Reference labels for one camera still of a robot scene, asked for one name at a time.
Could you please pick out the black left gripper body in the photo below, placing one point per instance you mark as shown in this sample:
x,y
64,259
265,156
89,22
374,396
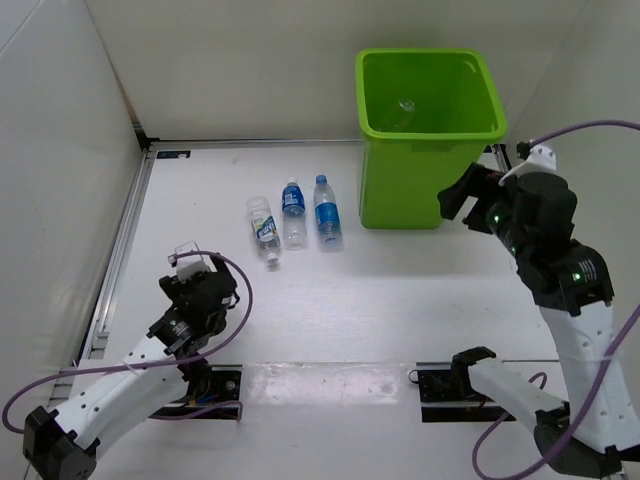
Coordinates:
x,y
188,288

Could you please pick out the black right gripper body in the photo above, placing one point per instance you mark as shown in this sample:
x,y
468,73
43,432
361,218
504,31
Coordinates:
x,y
490,214

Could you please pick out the clear crinkled plastic bottle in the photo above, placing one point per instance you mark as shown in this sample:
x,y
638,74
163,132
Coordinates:
x,y
400,115

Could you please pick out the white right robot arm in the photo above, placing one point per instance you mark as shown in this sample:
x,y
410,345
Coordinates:
x,y
594,430

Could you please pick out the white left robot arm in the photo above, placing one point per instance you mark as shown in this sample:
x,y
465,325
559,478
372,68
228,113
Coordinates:
x,y
170,362

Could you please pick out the green plastic bin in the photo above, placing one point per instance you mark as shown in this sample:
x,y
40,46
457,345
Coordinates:
x,y
458,114

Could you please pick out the green label clear bottle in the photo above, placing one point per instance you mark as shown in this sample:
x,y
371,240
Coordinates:
x,y
264,230

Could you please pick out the dark blue label bottle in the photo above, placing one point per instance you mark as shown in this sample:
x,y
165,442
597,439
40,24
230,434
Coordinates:
x,y
294,215

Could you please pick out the blue label water bottle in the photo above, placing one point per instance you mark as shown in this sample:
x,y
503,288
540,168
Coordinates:
x,y
328,224

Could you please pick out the small blue sticker label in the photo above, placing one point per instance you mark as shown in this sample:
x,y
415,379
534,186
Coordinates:
x,y
173,154

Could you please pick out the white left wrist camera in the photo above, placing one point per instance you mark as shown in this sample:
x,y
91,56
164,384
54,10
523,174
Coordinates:
x,y
187,267

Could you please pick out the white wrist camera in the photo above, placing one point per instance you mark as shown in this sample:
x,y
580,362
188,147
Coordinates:
x,y
537,158
187,267

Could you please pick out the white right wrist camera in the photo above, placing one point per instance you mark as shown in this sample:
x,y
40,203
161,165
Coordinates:
x,y
537,158

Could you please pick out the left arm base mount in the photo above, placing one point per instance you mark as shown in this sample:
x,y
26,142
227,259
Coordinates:
x,y
217,397

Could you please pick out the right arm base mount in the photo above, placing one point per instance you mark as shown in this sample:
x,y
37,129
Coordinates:
x,y
441,400

